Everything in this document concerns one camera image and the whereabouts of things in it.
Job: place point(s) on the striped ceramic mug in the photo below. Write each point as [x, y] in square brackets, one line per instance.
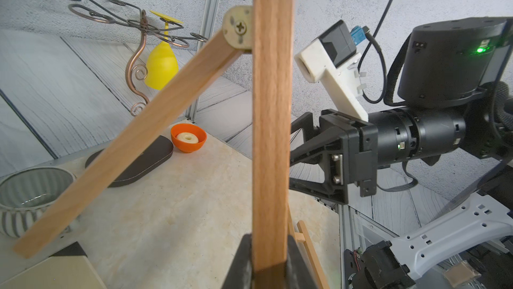
[27, 194]

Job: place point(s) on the metal scroll stand dark base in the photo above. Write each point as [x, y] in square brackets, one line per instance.
[162, 148]

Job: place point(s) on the small wooden easel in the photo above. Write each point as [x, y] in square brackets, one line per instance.
[271, 45]

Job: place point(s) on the wooden board black corners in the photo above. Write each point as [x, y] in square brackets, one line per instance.
[67, 268]

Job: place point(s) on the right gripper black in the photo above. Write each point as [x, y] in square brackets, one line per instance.
[352, 155]

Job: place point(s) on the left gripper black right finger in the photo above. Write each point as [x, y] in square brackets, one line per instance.
[297, 274]

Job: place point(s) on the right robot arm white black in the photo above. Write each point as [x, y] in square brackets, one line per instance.
[443, 92]

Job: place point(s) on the yellow plastic wine glass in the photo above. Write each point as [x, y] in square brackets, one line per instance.
[162, 64]

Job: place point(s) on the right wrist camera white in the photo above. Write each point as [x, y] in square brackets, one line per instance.
[331, 59]

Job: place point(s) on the orange bowl with white ring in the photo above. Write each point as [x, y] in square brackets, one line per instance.
[187, 137]

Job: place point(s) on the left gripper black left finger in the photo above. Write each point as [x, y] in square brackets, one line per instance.
[239, 275]

